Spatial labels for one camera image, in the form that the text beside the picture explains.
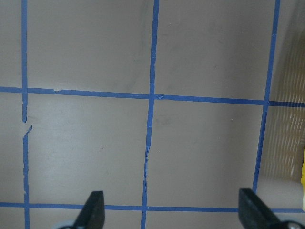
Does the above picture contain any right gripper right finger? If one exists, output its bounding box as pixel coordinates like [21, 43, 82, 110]
[238, 188, 281, 229]

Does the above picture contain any yellow woven basket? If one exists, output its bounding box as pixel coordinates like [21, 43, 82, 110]
[300, 149, 305, 211]

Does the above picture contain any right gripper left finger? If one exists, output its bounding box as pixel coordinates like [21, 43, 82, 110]
[74, 191, 105, 228]

